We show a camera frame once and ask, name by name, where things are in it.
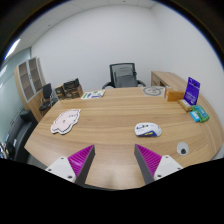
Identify white green paper sheet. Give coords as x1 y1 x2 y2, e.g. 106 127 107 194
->
81 90 105 100

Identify white and blue computer mouse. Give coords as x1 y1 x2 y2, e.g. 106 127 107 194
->
135 122 162 137

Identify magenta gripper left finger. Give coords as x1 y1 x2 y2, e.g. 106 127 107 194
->
46 145 95 186

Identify orange wooden box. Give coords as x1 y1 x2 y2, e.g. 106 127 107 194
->
165 88 184 102

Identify light blue small box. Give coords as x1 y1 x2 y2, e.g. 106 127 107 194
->
190 111 200 122

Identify stacked cardboard boxes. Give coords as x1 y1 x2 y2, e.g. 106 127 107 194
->
55 78 83 100

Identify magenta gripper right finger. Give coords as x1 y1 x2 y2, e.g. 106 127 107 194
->
134 144 182 184

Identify green box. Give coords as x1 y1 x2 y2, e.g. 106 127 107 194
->
192 105 210 123

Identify wooden side cabinet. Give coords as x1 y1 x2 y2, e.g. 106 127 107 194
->
151 71 187 91

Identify wooden shelf cabinet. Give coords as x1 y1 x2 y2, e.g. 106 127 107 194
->
14 57 46 121

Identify purple standing card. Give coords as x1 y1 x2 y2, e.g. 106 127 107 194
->
184 77 200 105

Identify black side chair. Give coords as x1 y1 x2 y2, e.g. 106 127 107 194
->
39 83 56 113

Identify yellow small box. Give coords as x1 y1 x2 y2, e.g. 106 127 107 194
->
178 99 192 112

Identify round grey table grommet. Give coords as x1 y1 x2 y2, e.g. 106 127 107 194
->
177 142 189 156

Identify black leather armchair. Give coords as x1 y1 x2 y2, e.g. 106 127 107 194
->
6 110 38 163

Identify grey mesh office chair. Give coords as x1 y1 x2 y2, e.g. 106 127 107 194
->
103 63 146 89

